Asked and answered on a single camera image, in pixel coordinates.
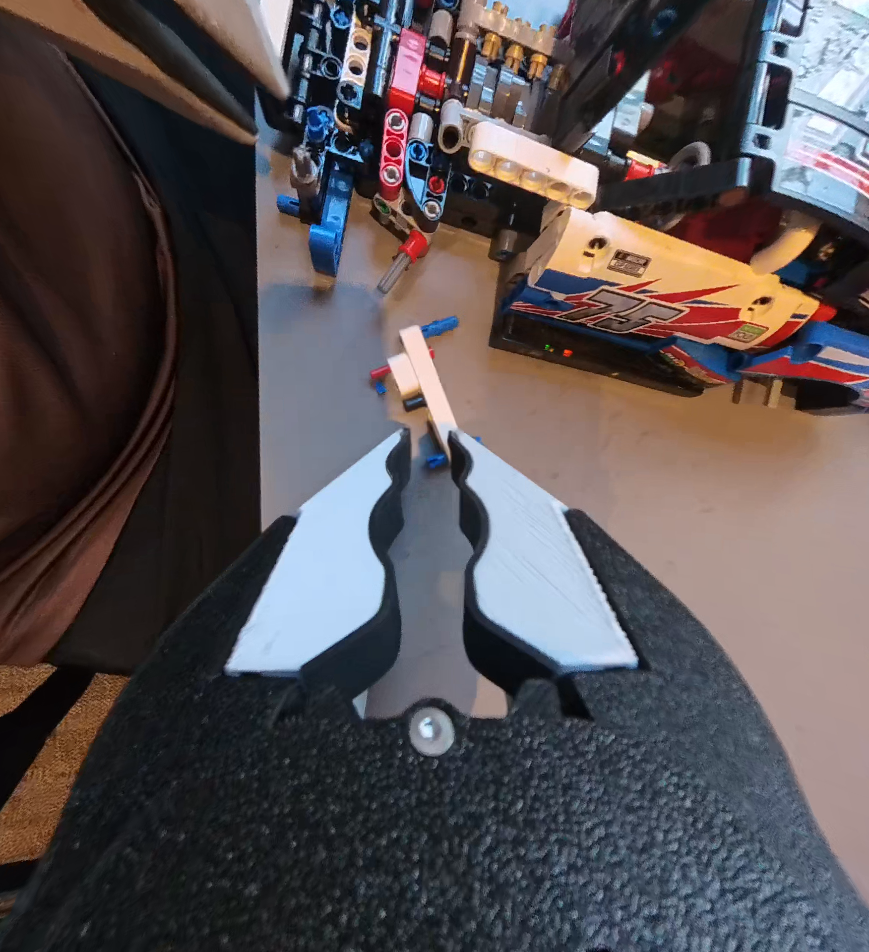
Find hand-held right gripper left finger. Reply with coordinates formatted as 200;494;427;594
224;427;413;718

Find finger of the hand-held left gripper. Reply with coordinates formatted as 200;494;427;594
0;0;260;146
137;0;292;101

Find black strap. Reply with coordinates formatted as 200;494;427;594
0;665;97;875

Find person's brown shirt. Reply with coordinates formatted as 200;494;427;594
0;0;180;670

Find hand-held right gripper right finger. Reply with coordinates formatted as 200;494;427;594
448;430;640;715

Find white beam assembly with pins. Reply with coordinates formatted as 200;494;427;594
370;315;480;471

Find grey desk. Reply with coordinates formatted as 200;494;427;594
256;97;869;931

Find black trousers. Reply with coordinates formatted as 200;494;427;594
48;59;264;674

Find toy brick race car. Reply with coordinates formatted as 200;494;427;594
259;0;869;417

